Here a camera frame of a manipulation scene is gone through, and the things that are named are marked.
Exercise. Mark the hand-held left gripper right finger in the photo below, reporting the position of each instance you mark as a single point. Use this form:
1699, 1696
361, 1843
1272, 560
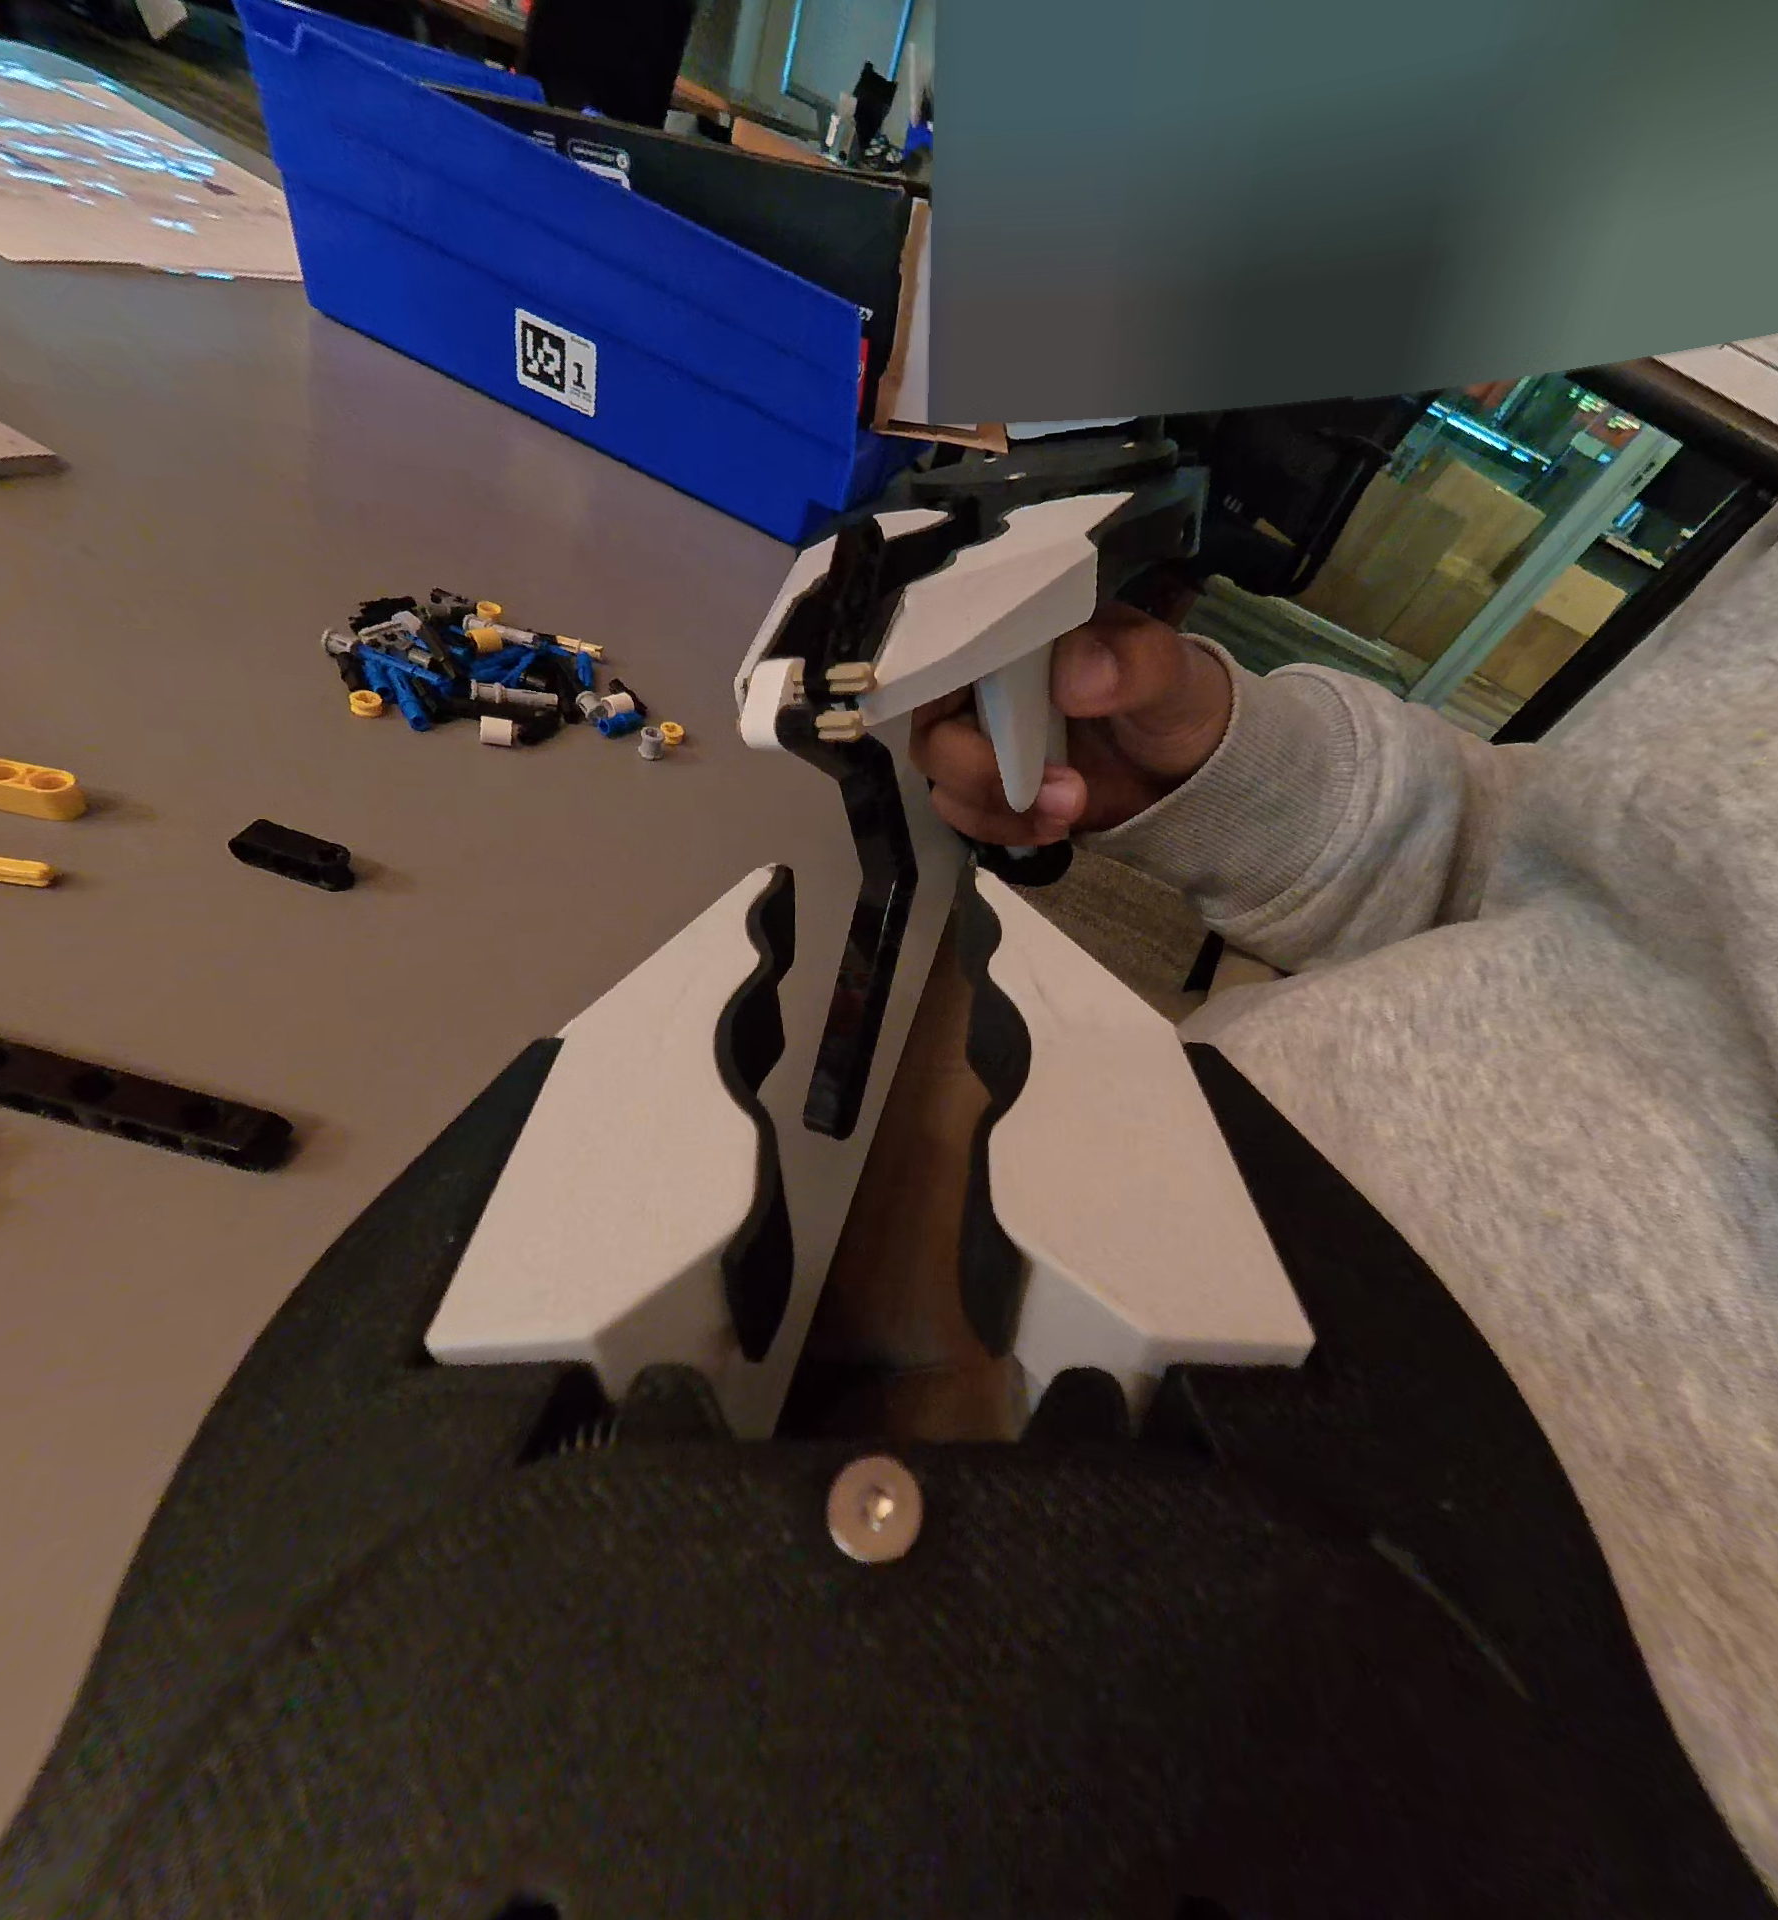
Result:
1129, 1185

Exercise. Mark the short black lego piece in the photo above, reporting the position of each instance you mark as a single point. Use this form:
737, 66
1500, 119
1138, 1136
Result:
294, 857

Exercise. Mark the blue plastic bin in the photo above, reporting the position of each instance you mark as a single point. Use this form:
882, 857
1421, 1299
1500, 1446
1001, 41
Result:
529, 256

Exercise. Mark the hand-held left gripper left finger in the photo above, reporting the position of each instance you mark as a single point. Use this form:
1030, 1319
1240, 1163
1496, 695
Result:
605, 1185

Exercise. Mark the person's right hand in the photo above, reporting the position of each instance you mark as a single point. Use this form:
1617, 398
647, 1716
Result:
1144, 705

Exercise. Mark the dark chair back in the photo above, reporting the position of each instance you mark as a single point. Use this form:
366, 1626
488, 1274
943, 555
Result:
605, 54

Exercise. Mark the brown cardboard box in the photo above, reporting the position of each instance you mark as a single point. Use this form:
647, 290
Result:
1445, 571

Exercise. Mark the brown cardboard flap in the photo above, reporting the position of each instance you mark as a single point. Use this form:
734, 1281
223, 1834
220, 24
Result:
905, 346

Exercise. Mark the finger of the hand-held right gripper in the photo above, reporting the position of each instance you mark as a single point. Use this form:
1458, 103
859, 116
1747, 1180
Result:
995, 616
786, 620

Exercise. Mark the open instruction booklet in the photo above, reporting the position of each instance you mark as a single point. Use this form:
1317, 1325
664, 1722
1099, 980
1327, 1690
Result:
79, 165

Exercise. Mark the yellow lego beam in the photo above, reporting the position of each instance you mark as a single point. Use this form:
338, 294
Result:
4, 780

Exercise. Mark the black lego beam assembly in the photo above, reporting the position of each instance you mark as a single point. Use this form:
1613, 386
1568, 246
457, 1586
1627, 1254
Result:
868, 961

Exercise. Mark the long black lego beam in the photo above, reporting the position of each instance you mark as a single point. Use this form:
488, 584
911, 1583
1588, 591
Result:
110, 1087

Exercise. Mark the pile of small lego pieces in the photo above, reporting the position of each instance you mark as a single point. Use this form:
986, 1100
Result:
484, 677

